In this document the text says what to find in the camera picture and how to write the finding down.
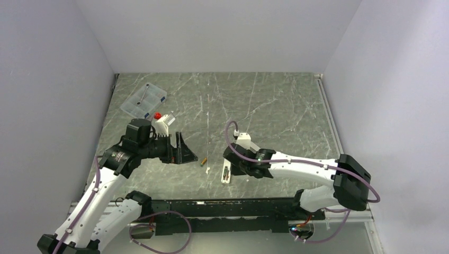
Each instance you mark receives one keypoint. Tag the aluminium rail right edge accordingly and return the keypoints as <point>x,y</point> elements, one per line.
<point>329,115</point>

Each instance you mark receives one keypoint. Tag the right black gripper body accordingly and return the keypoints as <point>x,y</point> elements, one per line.
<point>239,170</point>

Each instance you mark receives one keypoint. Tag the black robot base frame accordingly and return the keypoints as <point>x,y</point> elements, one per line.
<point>276,215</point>

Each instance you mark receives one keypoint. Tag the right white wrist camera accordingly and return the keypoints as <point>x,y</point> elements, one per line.
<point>242,139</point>

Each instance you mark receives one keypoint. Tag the clear plastic organizer box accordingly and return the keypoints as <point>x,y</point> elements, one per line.
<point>143,103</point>

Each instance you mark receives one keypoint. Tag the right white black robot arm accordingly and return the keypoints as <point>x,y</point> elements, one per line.
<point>342,181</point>

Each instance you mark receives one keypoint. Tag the white remote control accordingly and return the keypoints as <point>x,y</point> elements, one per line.
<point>226,164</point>

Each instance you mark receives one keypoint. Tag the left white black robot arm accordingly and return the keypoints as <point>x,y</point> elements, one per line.
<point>86,230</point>

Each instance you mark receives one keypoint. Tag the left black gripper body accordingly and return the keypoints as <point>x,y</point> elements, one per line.
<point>160,148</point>

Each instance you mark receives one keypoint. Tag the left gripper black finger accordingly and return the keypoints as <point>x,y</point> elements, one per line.
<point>182,150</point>
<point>183,158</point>

